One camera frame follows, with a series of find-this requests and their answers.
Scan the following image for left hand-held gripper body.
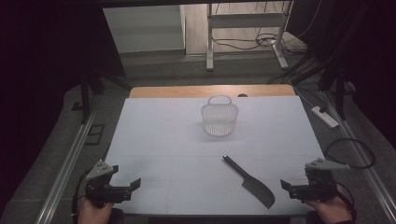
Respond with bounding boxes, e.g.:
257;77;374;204
85;159;134;208

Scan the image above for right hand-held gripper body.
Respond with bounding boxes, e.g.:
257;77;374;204
289;158;351;203

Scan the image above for black kitchen knife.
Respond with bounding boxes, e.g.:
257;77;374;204
221;154;276;210

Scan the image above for white plastic basket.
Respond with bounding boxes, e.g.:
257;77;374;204
200;94;239;138

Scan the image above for person's right hand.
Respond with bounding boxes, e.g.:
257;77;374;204
304;193;355;224

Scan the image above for person's left hand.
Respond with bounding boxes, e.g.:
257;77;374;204
77;197;115;224

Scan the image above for white power strip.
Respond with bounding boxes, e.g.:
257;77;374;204
311;105;340;130

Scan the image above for black tripod stand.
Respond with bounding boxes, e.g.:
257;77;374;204
78;60;133;125
266;50;349;121

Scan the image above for black curtain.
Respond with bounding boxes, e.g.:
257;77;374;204
0;0;127;203
285;0;396;143

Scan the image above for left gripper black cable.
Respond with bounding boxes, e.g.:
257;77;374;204
71;169;92;224

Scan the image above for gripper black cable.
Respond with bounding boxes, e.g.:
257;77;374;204
335;182;358;220
71;169;92;224

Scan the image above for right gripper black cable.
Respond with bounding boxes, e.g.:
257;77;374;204
335;182;358;220

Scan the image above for aluminium floor rail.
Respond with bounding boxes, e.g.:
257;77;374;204
35;109;98;224
322;91;396;224

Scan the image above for black floor socket frame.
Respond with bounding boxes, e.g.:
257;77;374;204
83;123;106;146

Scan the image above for looped black cable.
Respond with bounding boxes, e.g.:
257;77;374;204
324;137;376;170

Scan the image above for black plug with cable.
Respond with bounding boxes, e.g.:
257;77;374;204
290;78;329;114

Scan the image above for black floor cables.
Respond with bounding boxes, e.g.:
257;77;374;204
211;27;309;58

